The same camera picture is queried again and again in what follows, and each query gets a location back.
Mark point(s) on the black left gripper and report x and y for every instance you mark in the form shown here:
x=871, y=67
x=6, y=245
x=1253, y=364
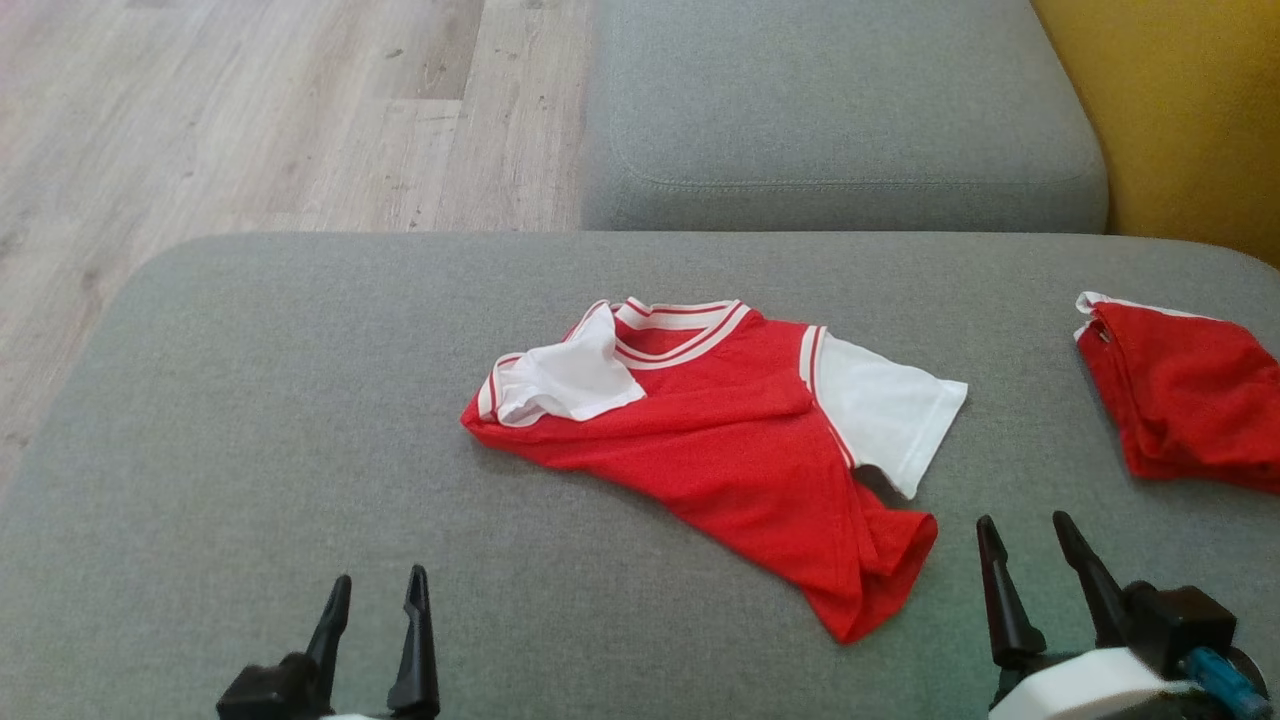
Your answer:
x=270, y=692

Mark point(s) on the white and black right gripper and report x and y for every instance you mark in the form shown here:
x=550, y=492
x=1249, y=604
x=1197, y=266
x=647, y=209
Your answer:
x=1090, y=690

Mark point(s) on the red jersey with white sleeves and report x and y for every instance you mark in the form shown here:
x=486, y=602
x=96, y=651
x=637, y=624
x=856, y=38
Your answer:
x=740, y=450

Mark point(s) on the red shorts with white stripe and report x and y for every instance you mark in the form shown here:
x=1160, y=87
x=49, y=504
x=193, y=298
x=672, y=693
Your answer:
x=1190, y=400

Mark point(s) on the large grey sofa chaise seat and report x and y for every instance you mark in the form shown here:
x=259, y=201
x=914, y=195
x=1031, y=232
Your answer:
x=300, y=400

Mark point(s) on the large yellow sofa back cushion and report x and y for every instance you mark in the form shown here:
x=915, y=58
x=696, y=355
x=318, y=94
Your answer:
x=1200, y=100

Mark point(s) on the grey sofa seat cushion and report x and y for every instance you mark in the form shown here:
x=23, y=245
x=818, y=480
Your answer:
x=840, y=100

